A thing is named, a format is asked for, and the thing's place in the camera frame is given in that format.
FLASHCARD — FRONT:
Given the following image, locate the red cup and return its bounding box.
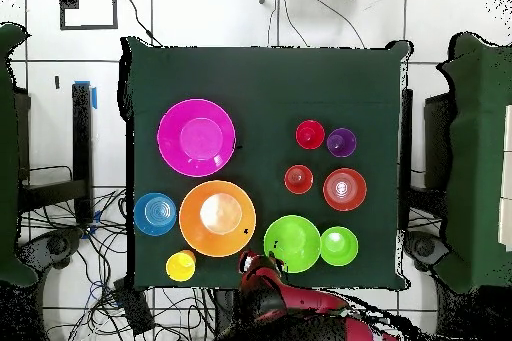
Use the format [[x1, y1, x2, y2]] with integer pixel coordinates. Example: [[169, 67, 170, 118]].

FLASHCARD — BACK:
[[294, 119, 326, 151]]

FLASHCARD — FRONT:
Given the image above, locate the orange cup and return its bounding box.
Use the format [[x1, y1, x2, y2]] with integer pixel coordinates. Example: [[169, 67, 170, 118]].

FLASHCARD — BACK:
[[283, 163, 315, 195]]

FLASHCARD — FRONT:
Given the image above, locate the dark grey chair base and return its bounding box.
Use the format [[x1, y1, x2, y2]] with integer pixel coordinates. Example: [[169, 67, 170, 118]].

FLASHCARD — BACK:
[[17, 227, 86, 274], [402, 230, 451, 272]]

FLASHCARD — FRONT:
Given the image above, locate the black power brick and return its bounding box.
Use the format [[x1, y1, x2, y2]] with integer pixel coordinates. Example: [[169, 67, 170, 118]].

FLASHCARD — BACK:
[[112, 276, 156, 336]]

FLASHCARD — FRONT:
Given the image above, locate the large orange bowl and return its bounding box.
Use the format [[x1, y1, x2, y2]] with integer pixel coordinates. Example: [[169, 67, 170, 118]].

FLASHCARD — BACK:
[[178, 179, 258, 258]]

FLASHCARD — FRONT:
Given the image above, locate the tangle of cables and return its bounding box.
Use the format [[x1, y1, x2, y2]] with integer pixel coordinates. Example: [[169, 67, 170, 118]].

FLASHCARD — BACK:
[[19, 164, 217, 341]]

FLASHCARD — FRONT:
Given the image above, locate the large pink bowl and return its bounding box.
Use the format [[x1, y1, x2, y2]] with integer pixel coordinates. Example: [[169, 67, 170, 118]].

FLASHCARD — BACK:
[[156, 97, 237, 179]]

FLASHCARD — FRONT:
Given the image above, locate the thin black cable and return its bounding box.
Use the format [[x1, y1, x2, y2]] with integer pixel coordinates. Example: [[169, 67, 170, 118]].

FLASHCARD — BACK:
[[295, 0, 366, 49], [117, 0, 163, 47]]

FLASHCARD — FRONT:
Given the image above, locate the black metal stand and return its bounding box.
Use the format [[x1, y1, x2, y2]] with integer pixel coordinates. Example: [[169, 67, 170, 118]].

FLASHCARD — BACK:
[[17, 82, 95, 225]]

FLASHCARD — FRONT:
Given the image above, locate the purple cup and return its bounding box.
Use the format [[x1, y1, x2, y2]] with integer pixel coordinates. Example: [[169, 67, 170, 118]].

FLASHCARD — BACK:
[[325, 127, 358, 159]]

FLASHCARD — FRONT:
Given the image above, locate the small blue bowl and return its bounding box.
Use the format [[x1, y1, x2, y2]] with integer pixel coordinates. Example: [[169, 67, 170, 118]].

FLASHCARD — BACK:
[[133, 191, 178, 237]]

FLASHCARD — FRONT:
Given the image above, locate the small green bowl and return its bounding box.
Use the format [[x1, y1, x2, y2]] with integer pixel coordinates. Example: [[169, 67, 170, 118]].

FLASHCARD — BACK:
[[319, 225, 360, 267]]

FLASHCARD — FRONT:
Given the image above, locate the white box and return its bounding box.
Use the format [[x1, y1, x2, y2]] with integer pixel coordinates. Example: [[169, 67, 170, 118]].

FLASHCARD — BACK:
[[497, 104, 512, 252]]

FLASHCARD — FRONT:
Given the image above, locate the yellow cup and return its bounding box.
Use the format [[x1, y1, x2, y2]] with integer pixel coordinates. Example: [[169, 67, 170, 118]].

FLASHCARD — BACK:
[[164, 249, 198, 283]]

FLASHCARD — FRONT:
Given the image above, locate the black box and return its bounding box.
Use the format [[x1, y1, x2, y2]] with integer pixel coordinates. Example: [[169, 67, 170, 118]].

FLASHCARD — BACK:
[[13, 90, 32, 182], [423, 92, 455, 191]]

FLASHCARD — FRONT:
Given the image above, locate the black upright post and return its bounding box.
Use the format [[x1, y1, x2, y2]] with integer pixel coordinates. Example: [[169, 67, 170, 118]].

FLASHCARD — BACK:
[[398, 88, 414, 230]]

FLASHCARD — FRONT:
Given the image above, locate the black floor tape square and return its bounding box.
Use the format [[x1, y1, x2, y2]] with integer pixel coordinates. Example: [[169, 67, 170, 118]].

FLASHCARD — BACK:
[[58, 0, 120, 31]]

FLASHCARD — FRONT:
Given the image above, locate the large green bowl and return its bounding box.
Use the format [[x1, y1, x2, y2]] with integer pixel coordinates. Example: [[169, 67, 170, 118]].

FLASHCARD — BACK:
[[263, 214, 322, 274]]

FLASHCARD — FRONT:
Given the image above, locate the small orange bowl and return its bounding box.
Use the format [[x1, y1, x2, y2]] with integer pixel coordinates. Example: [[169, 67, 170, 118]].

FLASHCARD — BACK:
[[322, 167, 368, 213]]

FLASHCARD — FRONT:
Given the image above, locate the dark green tablecloth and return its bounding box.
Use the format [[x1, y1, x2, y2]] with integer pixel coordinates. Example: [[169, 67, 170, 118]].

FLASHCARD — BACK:
[[0, 22, 39, 288], [119, 35, 413, 292], [435, 32, 512, 294]]

